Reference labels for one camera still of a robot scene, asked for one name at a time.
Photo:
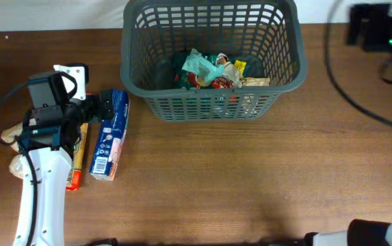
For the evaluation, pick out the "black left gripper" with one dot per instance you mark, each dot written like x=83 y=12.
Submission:
x=96 y=111

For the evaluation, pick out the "green Nescafe coffee bag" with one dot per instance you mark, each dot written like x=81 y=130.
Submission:
x=189 y=80

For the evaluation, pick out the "mint green small packet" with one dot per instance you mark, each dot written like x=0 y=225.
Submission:
x=202 y=67

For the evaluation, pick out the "beige brown snack bag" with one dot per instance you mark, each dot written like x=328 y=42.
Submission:
x=236 y=71

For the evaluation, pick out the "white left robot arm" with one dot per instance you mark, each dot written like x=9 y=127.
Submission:
x=47 y=144

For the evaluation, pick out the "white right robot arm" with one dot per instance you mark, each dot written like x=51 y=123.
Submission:
x=359 y=232

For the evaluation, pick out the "blue rectangular carton box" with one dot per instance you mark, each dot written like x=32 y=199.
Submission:
x=111 y=138

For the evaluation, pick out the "yellow orange snack packet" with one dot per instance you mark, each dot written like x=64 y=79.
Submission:
x=74 y=177

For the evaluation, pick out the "dark grey plastic basket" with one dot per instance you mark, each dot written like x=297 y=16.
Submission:
x=266 y=34

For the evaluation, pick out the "beige bread bag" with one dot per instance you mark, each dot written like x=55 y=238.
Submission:
x=16 y=164

